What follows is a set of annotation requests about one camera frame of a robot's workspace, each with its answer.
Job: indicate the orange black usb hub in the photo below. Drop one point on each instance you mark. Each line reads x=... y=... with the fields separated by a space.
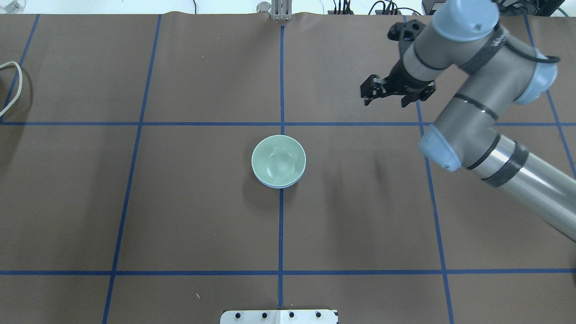
x=340 y=8

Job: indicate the white pedestal column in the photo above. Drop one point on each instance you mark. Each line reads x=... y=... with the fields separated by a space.
x=300 y=316

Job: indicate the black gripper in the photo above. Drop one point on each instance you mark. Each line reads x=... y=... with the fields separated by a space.
x=402 y=76

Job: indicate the blue bowl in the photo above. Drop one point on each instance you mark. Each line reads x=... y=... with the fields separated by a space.
x=277 y=178

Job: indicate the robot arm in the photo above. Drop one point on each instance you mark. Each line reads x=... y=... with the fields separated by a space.
x=502 y=70

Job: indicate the aluminium frame post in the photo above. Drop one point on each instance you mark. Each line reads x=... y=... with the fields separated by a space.
x=281 y=10

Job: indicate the green bowl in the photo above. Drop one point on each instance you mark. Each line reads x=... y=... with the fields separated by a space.
x=279 y=152

